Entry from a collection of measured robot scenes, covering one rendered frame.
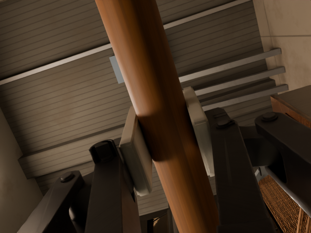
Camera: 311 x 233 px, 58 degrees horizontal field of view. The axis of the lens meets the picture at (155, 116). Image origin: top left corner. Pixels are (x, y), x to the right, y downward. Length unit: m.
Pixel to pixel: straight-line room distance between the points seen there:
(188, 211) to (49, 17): 3.63
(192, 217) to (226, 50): 3.47
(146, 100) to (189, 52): 3.40
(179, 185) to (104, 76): 3.46
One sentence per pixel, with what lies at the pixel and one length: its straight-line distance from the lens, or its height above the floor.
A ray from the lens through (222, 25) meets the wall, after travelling 3.61.
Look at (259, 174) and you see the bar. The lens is 1.23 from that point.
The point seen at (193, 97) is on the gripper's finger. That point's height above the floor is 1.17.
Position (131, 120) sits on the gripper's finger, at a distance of 0.16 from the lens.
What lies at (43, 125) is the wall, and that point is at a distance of 3.99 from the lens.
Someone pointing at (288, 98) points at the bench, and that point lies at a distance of 1.95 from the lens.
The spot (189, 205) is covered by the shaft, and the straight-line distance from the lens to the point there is 0.18.
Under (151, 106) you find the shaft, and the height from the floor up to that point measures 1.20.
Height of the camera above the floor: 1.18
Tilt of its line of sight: 5 degrees up
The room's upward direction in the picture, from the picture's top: 107 degrees counter-clockwise
